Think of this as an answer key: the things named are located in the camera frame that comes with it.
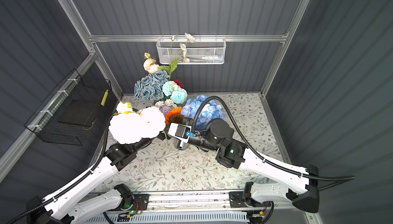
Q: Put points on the yellow tag on basket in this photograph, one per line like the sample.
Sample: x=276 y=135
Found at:
x=104 y=97

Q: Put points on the marker pen in basket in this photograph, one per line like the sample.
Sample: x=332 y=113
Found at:
x=209 y=58

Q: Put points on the clear ribbed glass vase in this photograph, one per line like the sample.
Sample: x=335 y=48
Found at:
x=178 y=144

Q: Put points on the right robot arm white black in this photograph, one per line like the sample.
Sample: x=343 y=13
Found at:
x=292 y=184

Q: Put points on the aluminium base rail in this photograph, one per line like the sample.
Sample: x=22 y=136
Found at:
x=193 y=207

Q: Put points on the white peony flower stem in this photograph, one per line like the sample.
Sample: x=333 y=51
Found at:
x=150 y=64

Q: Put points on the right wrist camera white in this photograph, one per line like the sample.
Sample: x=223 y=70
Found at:
x=180 y=132

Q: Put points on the dusty blue rose bunch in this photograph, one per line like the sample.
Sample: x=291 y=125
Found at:
x=150 y=86

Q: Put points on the pale blue peony stem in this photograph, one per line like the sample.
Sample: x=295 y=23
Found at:
x=174 y=92

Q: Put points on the peach carnation flower stem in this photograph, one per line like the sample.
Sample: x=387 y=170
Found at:
x=129 y=126

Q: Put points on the black wire wall basket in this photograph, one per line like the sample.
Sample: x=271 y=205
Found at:
x=74 y=116

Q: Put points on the white wire mesh basket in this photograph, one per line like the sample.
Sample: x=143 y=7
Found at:
x=198 y=48

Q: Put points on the white poppy flower stem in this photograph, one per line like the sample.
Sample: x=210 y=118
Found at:
x=180 y=55

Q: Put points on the blue hydrangea flower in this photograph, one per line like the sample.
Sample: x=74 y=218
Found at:
x=212 y=110

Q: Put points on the pink peach flower bunch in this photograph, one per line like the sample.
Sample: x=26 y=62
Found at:
x=165 y=106

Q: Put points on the red gerbera flower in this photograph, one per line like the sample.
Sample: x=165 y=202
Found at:
x=179 y=83

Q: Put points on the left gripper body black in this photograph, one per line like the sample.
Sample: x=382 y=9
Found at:
x=145 y=142

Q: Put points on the floral patterned table mat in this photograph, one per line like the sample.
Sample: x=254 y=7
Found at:
x=162 y=167

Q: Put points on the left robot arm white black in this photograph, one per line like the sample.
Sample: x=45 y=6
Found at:
x=65 y=206

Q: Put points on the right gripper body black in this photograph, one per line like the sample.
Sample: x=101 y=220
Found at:
x=202 y=140

